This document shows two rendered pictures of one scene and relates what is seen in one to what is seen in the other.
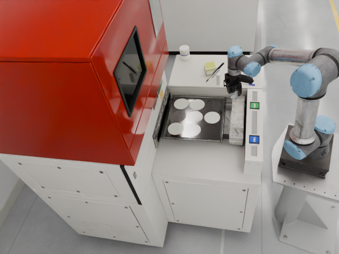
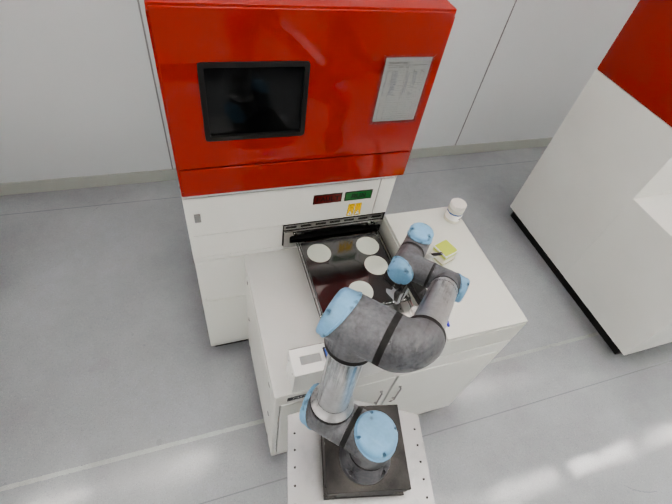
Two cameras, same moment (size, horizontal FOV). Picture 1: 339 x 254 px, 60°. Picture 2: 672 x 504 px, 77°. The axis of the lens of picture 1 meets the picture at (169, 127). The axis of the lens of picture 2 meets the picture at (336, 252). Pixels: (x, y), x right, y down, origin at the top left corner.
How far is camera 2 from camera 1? 0.95 m
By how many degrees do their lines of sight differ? 28
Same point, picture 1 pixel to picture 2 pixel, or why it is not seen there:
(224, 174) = (274, 342)
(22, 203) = not seen: hidden behind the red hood
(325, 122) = (377, 435)
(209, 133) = (328, 296)
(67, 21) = not seen: outside the picture
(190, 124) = (335, 267)
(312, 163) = (330, 462)
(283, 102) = (548, 445)
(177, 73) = (415, 218)
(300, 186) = (294, 461)
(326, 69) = (358, 326)
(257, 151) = (311, 363)
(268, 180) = not seen: hidden behind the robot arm
